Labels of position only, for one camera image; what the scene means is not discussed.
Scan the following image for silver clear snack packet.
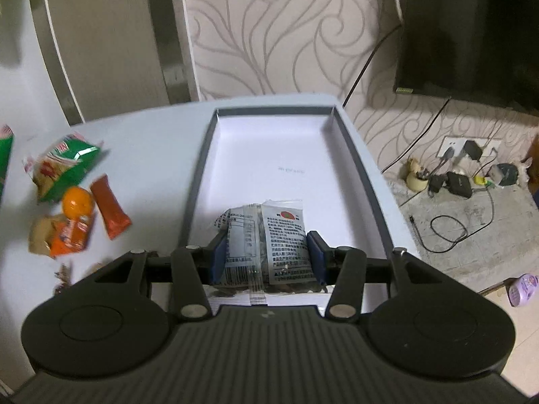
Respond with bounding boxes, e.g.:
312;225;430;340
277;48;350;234
213;200;323;305

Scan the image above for black cable on floor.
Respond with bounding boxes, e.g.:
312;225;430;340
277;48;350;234
407;184;496;255

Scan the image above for red-brown stick snack packet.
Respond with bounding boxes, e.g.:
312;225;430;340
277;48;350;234
90;175;132;240

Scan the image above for dark grey cardboard box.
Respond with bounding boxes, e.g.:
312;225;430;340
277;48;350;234
178;106;397;308

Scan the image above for orange snack packet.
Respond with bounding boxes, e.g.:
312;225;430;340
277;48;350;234
49;216;93;258

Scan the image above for purple plastic bottle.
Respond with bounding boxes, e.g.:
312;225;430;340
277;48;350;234
507;274;538;307

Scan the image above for black wall television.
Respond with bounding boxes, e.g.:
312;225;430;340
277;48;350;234
394;0;538;115

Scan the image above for small orange mandarin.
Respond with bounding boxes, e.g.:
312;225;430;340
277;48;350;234
62;186;95;220

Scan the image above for brown snack packet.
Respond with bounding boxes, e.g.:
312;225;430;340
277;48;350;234
28;214;66;256

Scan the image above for black power adapter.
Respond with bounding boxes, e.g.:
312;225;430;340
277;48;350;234
463;140;483;161

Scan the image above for small yellow ceramic cup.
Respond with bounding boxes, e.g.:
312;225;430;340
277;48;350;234
406;158;430;193

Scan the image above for green prawn cracker bag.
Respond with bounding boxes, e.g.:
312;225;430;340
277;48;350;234
23;133;103;203
0;125;14;195

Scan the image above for brown gold candy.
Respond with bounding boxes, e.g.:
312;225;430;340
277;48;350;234
53;264;71;296

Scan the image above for white wall power socket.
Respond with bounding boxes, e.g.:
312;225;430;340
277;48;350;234
437;135;504;159

